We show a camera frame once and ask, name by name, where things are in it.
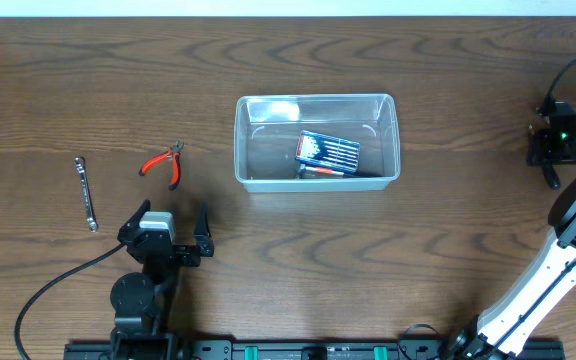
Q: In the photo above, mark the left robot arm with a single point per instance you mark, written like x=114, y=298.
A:
x=143, y=300

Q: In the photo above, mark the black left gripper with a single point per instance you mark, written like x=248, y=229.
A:
x=177, y=252

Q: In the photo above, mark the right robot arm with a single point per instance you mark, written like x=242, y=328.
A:
x=503, y=330

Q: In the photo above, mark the red black handled pliers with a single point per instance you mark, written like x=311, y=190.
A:
x=173, y=154

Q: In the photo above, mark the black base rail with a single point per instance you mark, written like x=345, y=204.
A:
x=226, y=350

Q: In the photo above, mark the claw hammer orange handle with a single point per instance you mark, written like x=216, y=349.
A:
x=302, y=169

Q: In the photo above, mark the clear plastic container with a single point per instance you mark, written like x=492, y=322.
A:
x=267, y=130

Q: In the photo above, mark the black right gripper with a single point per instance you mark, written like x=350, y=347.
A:
x=544, y=147

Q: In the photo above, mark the silver combination wrench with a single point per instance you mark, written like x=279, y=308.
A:
x=79, y=163

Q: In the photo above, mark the blue precision screwdriver set case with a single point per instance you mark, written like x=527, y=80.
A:
x=328, y=151

